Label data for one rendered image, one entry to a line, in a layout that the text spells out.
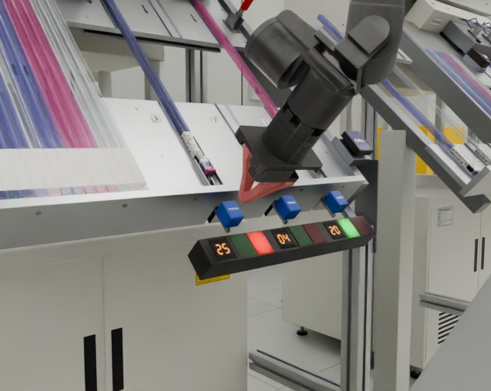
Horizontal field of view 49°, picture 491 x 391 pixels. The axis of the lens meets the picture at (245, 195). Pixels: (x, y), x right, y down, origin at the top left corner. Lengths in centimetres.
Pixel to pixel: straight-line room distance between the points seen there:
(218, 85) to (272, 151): 262
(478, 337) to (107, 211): 42
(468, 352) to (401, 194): 70
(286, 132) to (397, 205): 65
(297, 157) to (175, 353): 62
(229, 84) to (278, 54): 269
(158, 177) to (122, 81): 219
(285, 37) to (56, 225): 32
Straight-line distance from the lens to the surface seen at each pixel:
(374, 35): 58
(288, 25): 62
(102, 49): 136
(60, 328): 99
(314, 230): 81
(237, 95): 331
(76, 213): 62
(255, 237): 73
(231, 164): 80
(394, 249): 123
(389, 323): 128
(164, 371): 113
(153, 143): 76
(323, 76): 58
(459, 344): 57
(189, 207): 70
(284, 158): 61
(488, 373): 51
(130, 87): 290
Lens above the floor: 79
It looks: 6 degrees down
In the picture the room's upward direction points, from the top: straight up
